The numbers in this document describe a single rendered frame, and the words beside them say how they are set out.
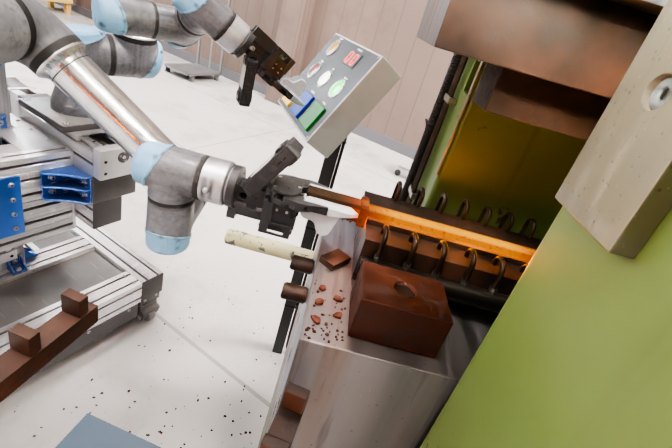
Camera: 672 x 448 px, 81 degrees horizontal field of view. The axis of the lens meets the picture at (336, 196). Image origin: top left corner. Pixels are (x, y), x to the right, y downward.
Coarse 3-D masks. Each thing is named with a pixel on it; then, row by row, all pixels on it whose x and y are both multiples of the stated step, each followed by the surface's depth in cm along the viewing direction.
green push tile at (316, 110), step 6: (318, 102) 104; (312, 108) 104; (318, 108) 102; (324, 108) 100; (306, 114) 105; (312, 114) 103; (318, 114) 100; (300, 120) 106; (306, 120) 103; (312, 120) 101; (306, 126) 102
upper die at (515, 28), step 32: (448, 0) 45; (480, 0) 44; (512, 0) 44; (544, 0) 44; (576, 0) 43; (448, 32) 46; (480, 32) 46; (512, 32) 45; (544, 32) 45; (576, 32) 45; (608, 32) 45; (640, 32) 44; (512, 64) 47; (544, 64) 46; (576, 64) 46; (608, 64) 46; (608, 96) 47
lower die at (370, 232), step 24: (432, 216) 72; (456, 216) 78; (360, 240) 64; (432, 240) 63; (504, 240) 71; (528, 240) 77; (432, 264) 60; (456, 264) 59; (480, 264) 61; (504, 288) 60; (480, 312) 63
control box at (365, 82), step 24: (336, 48) 115; (360, 48) 105; (336, 72) 107; (360, 72) 98; (384, 72) 97; (336, 96) 100; (360, 96) 98; (336, 120) 99; (360, 120) 101; (312, 144) 100; (336, 144) 103
